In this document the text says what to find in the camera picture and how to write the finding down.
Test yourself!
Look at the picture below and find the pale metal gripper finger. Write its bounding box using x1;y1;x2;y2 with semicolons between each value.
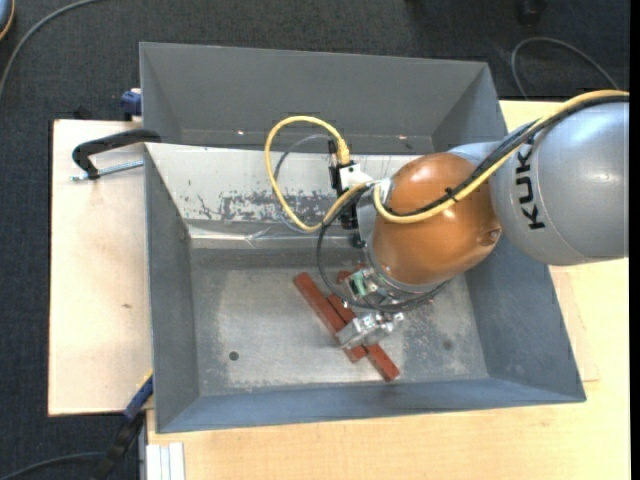
371;310;405;343
334;316;375;351

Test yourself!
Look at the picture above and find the grey metal bin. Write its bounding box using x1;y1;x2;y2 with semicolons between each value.
138;41;587;434

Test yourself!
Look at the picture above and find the black cylinder on white bracket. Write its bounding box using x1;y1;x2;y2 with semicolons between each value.
327;139;375;249

